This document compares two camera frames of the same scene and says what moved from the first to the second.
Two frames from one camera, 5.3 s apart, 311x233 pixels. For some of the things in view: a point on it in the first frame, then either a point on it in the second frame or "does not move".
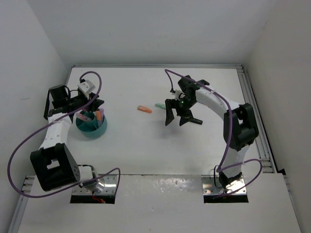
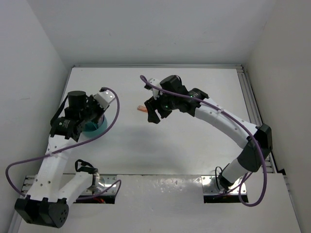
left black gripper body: x=78 y=101 -> x=93 y=111
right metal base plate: x=209 y=188 does not move
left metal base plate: x=110 y=189 does not move
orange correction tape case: x=144 y=108 does not move
